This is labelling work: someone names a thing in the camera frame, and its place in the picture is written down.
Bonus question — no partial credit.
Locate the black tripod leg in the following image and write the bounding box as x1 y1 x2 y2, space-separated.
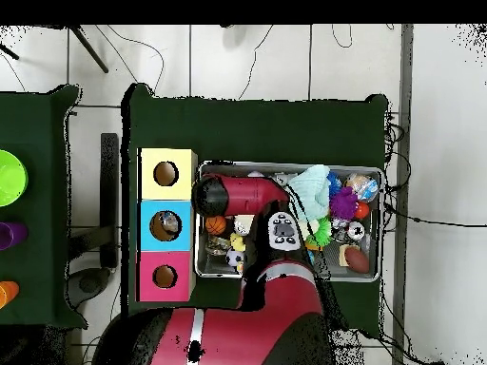
68 25 110 74

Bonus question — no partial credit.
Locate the purple spiky rubber toy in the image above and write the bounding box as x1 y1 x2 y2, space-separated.
328 185 360 221

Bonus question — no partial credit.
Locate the crushed bottle with blue label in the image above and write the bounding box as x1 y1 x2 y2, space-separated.
158 211 181 235

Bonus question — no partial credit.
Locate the dark green side tablecloth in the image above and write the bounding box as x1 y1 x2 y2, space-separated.
0 84 89 330

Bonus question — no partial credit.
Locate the orange plastic cup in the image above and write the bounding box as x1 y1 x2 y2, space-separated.
0 280 20 310

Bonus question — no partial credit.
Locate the silver mesh bin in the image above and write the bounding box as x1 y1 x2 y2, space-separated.
194 161 384 283

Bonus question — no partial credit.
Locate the cream waffle cloth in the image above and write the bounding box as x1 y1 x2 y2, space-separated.
232 213 321 241

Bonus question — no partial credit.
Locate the bright green bowl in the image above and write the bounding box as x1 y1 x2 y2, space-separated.
0 148 29 208

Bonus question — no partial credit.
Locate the orange toy basketball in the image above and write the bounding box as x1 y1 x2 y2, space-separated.
205 215 228 237

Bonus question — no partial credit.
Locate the clear plastic bottle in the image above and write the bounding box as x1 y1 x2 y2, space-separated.
344 173 380 203

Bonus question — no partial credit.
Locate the purple plastic cup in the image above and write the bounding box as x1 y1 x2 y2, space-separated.
0 221 29 251

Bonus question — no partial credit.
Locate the brown toy football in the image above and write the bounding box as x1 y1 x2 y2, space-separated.
343 246 371 275

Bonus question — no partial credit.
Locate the mint waffle cloth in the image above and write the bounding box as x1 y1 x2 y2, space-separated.
285 163 331 222

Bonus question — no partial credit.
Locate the wooden box with three holes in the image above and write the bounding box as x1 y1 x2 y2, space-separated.
136 147 199 303

